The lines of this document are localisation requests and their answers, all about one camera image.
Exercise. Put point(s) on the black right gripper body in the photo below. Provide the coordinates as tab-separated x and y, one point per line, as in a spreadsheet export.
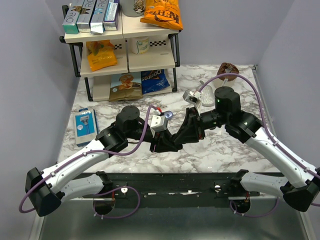
200	128

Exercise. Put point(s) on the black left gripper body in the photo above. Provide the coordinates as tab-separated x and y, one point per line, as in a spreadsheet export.
158	136

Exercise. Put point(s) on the lavender earbud charging case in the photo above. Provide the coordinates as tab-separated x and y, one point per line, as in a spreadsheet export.
168	114

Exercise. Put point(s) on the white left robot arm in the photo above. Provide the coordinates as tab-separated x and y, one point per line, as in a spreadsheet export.
46	190

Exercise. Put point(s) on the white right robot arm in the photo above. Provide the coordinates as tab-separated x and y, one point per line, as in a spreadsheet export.
300	183

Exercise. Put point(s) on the blue doritos bag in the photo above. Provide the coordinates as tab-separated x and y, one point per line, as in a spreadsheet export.
153	81

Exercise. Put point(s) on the tan chips bag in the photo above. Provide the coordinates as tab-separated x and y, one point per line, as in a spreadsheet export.
126	86

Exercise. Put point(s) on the brown paper cup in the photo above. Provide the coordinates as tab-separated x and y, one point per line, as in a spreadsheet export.
226	81

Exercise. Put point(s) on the blue razor package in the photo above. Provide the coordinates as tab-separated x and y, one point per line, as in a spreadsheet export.
85	126

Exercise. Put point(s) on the beige tiered shelf rack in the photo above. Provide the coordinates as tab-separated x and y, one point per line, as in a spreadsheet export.
163	53

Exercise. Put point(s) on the white printed mug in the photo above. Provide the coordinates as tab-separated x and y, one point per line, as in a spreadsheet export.
139	45

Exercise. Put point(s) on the orange snack bag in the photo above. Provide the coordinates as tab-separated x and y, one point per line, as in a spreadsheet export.
100	54

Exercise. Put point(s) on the orange kettle chips bag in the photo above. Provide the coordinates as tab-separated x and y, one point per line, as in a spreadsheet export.
163	13

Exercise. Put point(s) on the purple blue toothpaste box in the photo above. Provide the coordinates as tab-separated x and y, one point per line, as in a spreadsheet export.
111	18

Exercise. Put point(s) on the silver blue toothpaste box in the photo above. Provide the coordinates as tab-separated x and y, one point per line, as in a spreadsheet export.
96	23

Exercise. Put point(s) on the grey cartoon mug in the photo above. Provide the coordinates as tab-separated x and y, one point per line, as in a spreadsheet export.
133	8

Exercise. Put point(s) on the teal toothpaste box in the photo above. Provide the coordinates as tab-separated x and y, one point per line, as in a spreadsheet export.
71	18

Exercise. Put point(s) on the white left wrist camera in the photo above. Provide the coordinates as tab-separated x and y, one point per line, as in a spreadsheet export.
158	123

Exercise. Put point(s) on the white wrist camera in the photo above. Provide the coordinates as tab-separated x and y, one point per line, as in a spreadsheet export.
194	98
158	123

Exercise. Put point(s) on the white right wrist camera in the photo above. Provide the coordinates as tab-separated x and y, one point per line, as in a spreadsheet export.
194	98

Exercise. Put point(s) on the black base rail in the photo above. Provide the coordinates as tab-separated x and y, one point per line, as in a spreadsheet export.
153	190

